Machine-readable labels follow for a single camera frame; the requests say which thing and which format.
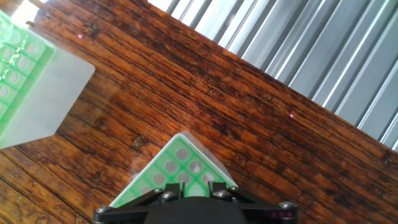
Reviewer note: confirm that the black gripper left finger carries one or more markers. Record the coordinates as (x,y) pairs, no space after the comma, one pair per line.
(124,211)

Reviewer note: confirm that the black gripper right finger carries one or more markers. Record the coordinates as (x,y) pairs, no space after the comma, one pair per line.
(267,211)

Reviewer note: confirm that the clear large pipette tip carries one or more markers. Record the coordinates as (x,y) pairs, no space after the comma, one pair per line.
(196,188)

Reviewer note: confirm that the tall green pipette tip holder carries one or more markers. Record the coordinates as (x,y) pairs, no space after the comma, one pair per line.
(186,149)

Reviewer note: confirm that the brown wooden board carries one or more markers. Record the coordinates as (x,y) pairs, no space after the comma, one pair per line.
(186,87)

